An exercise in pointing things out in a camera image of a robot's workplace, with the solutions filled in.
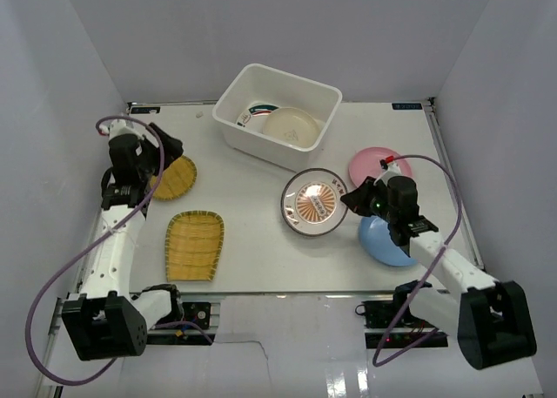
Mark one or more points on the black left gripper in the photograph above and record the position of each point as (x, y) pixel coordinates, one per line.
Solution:
(381, 198)

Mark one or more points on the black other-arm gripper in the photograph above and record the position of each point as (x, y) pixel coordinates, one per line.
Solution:
(145, 157)

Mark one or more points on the blue plastic plate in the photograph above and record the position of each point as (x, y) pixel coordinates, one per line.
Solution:
(375, 239)

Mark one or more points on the orange sunburst white plate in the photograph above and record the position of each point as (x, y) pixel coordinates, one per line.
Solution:
(310, 202)

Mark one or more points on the green red rimmed white plate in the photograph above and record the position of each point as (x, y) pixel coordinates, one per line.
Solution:
(254, 117)

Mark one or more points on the cream ribbed plate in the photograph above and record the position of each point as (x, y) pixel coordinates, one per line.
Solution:
(293, 126)

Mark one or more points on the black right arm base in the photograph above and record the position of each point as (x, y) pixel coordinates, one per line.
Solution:
(104, 328)

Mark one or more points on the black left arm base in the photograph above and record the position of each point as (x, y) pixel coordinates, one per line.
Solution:
(495, 325)

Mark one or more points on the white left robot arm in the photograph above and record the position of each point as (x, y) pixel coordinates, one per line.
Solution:
(423, 241)

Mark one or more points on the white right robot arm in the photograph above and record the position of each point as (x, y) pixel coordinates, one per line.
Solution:
(123, 214)

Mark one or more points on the white plastic bin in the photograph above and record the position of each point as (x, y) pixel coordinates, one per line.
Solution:
(257, 83)

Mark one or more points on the round bamboo tray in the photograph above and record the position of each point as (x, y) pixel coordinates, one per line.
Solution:
(177, 180)

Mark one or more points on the pink plastic plate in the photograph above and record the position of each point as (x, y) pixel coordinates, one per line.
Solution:
(366, 163)

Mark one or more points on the rectangular bamboo tray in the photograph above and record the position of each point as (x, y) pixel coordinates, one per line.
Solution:
(193, 245)

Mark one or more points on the aluminium front rail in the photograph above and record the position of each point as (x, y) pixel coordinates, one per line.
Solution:
(338, 321)

